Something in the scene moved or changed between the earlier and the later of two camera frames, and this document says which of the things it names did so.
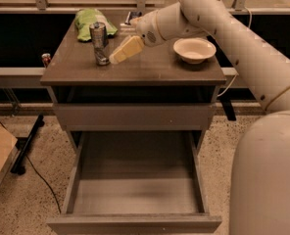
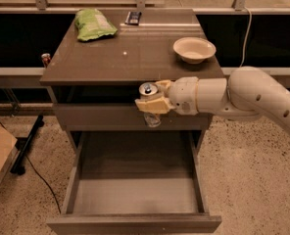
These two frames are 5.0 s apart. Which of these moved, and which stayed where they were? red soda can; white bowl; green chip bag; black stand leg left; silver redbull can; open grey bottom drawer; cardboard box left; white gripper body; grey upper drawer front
Moved: silver redbull can; white gripper body
Stayed: green chip bag; white bowl; cardboard box left; open grey bottom drawer; black stand leg left; red soda can; grey upper drawer front
